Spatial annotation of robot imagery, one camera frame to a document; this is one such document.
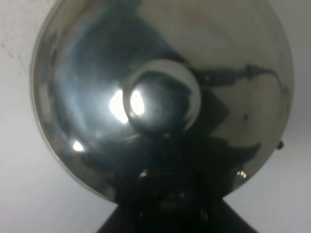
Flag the stainless steel teapot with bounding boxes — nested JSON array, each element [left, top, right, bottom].
[[32, 0, 294, 203]]

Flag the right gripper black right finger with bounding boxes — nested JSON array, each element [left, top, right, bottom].
[[155, 191, 256, 233]]

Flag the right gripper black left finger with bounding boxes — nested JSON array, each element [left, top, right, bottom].
[[97, 194, 156, 233]]

